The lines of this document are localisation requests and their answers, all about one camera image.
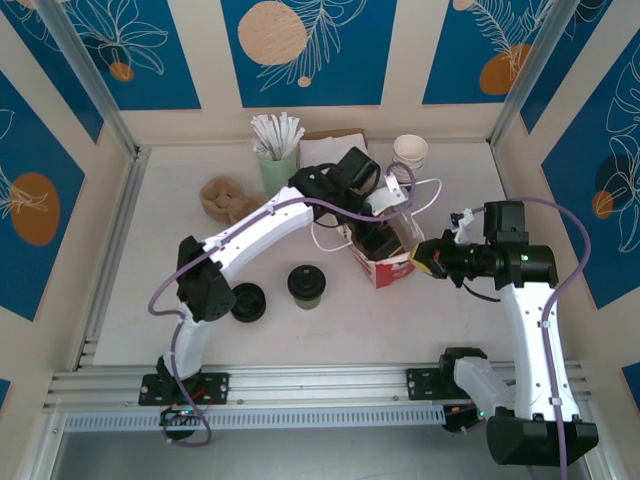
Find brown pulp cup carrier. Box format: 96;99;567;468
387;212;425;261

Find red white paper bag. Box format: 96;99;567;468
309;177;444;290

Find black plastic cup lid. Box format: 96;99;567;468
287;264;327;301

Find stack of white napkins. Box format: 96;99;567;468
298;133;369;171

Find white napkins in brown box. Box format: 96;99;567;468
298;128;371;174

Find stack of paper cups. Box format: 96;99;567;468
391;134;430;184

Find mint green holder cup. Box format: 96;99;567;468
257;149;301;196

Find bundle of wrapped straws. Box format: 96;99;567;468
249;112;306;162

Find stack of pulp cup carriers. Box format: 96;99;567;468
198;174;266;224

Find right controller board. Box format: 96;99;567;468
443;405;489;434

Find controller board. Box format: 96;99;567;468
159;407;201;429
443;405;489;434

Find left controller board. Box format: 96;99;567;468
159;407;201;429

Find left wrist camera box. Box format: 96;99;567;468
367;172;409;217

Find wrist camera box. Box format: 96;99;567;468
448;208;474;244
367;172;409;217

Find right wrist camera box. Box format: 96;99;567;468
448;208;474;244

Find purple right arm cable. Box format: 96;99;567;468
469;197;592;480

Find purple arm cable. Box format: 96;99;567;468
148;162;416;446
469;197;592;480

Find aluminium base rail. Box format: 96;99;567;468
42;362;594;411

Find aluminium frame post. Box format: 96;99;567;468
37;0;139;156
489;0;584;149

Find grey slotted cable duct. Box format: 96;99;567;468
63;405;446;432

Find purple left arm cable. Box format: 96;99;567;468
148;162;416;446

